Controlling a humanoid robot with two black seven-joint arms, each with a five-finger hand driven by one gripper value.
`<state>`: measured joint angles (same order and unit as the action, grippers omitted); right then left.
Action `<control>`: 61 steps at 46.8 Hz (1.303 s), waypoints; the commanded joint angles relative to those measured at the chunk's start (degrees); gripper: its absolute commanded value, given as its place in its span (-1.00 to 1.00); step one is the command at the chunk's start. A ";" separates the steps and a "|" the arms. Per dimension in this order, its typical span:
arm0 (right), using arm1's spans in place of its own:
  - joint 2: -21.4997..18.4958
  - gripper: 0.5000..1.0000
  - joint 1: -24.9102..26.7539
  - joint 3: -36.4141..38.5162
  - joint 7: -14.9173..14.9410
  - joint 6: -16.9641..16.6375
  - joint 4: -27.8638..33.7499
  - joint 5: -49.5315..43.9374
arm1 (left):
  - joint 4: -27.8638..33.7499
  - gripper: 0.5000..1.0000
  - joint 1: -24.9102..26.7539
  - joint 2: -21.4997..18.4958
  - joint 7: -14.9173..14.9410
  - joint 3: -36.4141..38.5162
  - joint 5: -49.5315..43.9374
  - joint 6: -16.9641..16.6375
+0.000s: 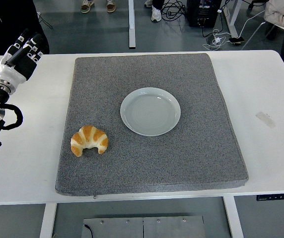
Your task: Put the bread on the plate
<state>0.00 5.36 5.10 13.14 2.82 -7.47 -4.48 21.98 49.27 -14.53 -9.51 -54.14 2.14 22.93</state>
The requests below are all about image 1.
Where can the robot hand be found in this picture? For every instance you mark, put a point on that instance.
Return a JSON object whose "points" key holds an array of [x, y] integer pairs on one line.
{"points": [[10, 72]]}

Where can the croissant bread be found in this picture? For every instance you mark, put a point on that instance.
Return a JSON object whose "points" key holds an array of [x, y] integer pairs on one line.
{"points": [[92, 135]]}

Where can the pale grey round plate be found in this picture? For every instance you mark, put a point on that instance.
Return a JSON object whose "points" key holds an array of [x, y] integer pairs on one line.
{"points": [[150, 111]]}

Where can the grey metal plate with screws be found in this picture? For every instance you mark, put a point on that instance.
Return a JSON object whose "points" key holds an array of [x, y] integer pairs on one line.
{"points": [[157, 229]]}

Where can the person's tan shoe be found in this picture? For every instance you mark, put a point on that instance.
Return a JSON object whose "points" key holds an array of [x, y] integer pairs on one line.
{"points": [[87, 6], [111, 6]]}

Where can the white background desk leg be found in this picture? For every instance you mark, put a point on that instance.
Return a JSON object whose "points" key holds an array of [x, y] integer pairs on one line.
{"points": [[131, 24]]}

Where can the white table leg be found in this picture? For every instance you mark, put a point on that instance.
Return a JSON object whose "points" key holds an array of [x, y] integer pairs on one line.
{"points": [[233, 218], [47, 220]]}

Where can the person's white shoe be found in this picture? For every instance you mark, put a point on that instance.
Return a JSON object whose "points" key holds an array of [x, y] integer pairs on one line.
{"points": [[148, 3], [156, 14]]}

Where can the grey speckled cushion mat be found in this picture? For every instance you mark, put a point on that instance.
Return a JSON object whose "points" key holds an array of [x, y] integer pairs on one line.
{"points": [[157, 161]]}

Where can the black computer case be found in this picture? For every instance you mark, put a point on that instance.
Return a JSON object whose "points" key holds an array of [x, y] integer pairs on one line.
{"points": [[201, 12]]}

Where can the white angled desk leg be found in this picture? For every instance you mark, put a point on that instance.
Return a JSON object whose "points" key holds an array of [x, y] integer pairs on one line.
{"points": [[232, 22]]}

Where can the translucent tape strip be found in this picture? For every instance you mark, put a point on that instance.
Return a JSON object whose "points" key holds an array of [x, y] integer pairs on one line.
{"points": [[265, 119]]}

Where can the beige padded jacket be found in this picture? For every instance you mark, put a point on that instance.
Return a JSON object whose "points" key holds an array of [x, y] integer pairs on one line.
{"points": [[278, 11]]}

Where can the black desk control panel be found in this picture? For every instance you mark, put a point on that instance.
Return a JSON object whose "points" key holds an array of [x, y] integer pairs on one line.
{"points": [[278, 196]]}

